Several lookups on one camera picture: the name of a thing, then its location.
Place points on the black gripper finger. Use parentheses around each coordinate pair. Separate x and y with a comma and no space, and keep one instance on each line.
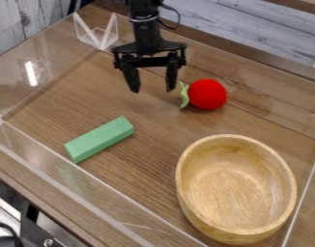
(132,77)
(171,78)

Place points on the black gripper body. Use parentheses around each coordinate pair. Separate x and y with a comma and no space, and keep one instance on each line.
(146,57)

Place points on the red toy strawberry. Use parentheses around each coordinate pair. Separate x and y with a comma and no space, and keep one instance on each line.
(205,94)

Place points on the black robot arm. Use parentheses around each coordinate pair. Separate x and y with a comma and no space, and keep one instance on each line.
(144,16)

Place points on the green rectangular block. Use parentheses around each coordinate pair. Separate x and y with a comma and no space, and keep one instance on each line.
(100,139)

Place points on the wooden bowl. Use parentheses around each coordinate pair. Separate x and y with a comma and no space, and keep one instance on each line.
(237,188)

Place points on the clear acrylic corner bracket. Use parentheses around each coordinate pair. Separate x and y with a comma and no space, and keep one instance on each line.
(100,38)

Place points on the clear acrylic tray wall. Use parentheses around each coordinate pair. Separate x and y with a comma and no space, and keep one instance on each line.
(92,209)

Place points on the black metal table frame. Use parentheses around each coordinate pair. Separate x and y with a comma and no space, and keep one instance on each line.
(36,236)

